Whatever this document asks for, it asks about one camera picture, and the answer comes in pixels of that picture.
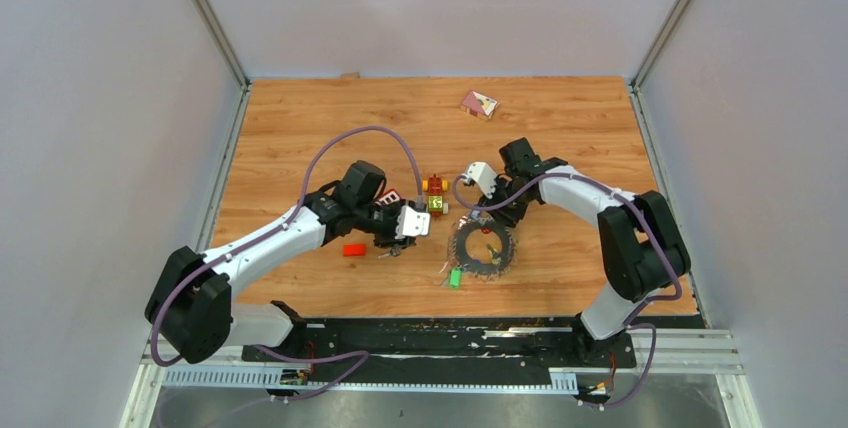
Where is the key with black tag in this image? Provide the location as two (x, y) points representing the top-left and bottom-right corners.
(378, 245), (404, 259)

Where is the chain of metal keyrings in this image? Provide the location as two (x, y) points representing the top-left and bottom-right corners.
(447, 212), (518, 279)

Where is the green key tag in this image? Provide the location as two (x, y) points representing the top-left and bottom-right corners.
(448, 268), (463, 289)

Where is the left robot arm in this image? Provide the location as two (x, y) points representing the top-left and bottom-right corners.
(144, 160), (431, 364)

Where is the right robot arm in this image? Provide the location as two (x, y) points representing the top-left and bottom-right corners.
(466, 138), (691, 366)

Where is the red window toy brick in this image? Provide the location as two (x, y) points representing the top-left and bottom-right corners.
(376, 189), (402, 206)

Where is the small red toy brick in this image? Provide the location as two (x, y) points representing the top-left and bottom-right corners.
(342, 243), (367, 257)

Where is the red toy brick car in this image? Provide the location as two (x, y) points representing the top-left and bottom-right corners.
(422, 174), (450, 218)

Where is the red patterned card box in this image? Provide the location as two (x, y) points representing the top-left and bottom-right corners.
(460, 90), (499, 121)

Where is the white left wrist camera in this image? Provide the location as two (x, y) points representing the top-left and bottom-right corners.
(395, 205), (431, 239)

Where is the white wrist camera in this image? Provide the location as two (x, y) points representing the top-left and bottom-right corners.
(461, 161), (498, 199)
(395, 205), (431, 239)

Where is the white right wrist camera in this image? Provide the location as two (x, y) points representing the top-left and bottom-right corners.
(461, 161), (498, 199)

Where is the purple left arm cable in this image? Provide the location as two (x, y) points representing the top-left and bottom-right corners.
(150, 125), (429, 406)

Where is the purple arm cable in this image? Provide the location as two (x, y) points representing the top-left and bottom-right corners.
(452, 171), (684, 411)
(150, 125), (429, 406)

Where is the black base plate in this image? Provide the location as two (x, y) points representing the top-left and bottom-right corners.
(275, 316), (637, 386)

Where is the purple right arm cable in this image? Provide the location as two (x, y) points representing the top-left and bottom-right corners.
(452, 171), (684, 411)

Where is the aluminium frame post left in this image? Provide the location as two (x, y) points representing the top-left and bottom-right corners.
(191, 0), (250, 91)

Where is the aluminium frame post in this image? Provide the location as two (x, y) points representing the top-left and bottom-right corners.
(191, 0), (250, 91)
(630, 0), (694, 91)

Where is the aluminium frame post right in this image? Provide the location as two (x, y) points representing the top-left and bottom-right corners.
(630, 0), (694, 91)

